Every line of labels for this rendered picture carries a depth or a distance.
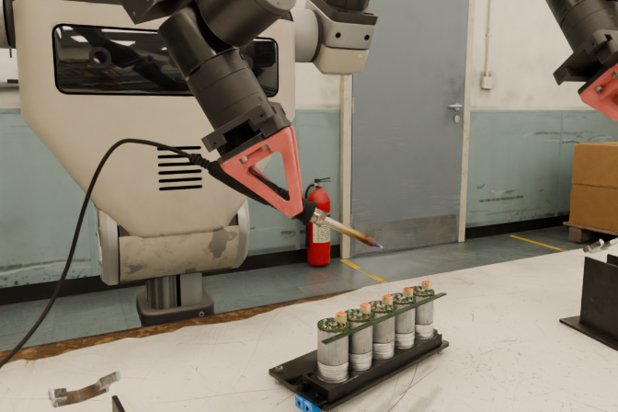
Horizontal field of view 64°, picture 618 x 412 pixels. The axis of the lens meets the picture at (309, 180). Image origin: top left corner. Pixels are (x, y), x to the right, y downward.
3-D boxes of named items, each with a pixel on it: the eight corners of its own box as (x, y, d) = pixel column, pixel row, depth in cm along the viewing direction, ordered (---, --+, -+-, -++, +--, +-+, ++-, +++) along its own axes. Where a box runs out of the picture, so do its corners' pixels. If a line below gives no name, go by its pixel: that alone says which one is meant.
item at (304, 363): (326, 421, 36) (326, 406, 36) (268, 382, 42) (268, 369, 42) (450, 352, 47) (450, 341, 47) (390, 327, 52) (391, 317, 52)
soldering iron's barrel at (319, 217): (370, 248, 47) (309, 220, 47) (377, 234, 47) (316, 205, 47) (371, 253, 46) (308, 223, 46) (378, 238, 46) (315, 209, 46)
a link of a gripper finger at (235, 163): (329, 188, 50) (283, 107, 49) (328, 200, 43) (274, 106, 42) (271, 221, 51) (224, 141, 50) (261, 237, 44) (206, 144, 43)
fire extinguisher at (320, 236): (303, 260, 322) (303, 177, 315) (324, 257, 329) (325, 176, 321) (313, 267, 309) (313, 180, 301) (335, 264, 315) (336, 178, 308)
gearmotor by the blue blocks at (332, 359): (310, 383, 39) (310, 322, 39) (333, 372, 41) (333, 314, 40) (332, 396, 37) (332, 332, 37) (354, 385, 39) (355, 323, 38)
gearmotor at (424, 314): (400, 341, 47) (402, 289, 46) (416, 334, 48) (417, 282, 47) (421, 350, 45) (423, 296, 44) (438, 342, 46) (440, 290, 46)
